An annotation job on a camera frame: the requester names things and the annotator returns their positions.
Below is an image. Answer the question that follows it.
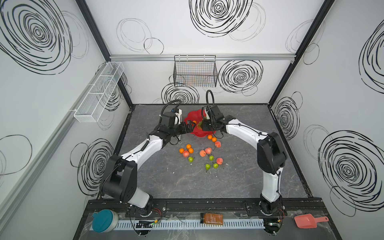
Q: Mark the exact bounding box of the red flower-shaped fruit bowl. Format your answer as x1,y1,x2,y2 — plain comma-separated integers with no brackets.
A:
184,110,215,138

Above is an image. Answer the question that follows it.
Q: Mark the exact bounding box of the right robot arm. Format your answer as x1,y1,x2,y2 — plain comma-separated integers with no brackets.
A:
202,116,288,216

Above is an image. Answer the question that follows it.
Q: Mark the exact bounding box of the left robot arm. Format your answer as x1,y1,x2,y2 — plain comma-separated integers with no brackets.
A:
99,121,196,215

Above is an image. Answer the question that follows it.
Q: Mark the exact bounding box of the teal lidded container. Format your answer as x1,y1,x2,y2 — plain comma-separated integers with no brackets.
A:
92,209,119,233

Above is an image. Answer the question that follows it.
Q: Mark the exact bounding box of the pink plastic scoop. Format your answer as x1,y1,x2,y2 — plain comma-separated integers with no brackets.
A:
294,214,329,229

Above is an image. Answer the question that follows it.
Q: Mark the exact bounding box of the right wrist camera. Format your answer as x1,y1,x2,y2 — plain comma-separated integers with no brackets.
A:
205,105,224,122

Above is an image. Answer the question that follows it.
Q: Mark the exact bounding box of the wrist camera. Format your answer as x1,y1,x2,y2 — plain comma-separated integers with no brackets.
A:
205,105,224,122
161,109,182,127

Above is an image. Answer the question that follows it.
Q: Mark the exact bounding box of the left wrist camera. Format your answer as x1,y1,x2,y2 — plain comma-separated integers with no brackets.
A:
161,109,182,127

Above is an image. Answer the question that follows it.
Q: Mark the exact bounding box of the black wire basket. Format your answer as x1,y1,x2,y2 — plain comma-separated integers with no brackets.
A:
173,55,219,88

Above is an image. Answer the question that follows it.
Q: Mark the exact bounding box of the black mounting rail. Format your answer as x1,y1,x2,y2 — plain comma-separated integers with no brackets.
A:
85,198,326,217

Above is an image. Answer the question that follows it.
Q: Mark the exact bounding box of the white mesh wall shelf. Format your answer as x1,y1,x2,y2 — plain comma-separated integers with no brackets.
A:
74,62,124,123

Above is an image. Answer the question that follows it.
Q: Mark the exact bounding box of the white slotted cable duct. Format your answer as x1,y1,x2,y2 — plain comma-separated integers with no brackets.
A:
114,219,265,231

